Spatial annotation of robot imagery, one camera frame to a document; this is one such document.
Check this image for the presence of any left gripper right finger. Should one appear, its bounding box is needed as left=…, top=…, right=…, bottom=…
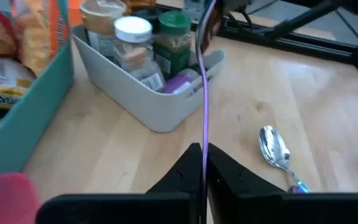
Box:
left=208, top=142, right=287, bottom=224

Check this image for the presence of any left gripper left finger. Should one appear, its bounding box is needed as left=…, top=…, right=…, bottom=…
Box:
left=146, top=142, right=203, bottom=224

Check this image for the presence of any iridescent spoon teal-white handle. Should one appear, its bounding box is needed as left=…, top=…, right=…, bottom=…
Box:
left=259, top=125, right=312, bottom=194

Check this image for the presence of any iridescent spoon patterned handle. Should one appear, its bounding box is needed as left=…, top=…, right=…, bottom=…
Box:
left=195, top=0, right=224, bottom=224

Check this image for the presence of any grey plastic bin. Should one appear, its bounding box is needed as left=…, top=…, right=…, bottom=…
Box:
left=72, top=24, right=226, bottom=134

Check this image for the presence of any black-lid purple-label spice jar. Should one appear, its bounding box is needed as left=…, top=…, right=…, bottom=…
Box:
left=161, top=63, right=210, bottom=95

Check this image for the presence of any green-lid spice jar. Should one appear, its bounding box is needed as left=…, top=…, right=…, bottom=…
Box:
left=153, top=11, right=193, bottom=81

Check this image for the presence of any white-lid spice jar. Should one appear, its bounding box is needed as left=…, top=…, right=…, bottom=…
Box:
left=112, top=16, right=167, bottom=93

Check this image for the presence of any small black-lid spice jar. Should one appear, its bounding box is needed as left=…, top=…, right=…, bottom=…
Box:
left=131, top=6, right=165, bottom=34

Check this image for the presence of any tan-lid spice jar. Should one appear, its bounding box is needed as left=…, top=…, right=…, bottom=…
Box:
left=79, top=0, right=127, bottom=62

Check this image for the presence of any yellow ramen packet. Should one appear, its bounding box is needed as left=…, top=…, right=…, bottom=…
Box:
left=0, top=54, right=37, bottom=108

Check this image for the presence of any orange ramen packet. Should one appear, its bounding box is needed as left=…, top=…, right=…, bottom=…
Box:
left=12, top=0, right=65, bottom=77

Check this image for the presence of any teal plastic bin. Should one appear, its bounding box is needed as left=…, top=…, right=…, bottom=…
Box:
left=0, top=0, right=75, bottom=182

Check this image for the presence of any pink plastic tray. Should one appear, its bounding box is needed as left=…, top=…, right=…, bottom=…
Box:
left=0, top=172, right=42, bottom=224

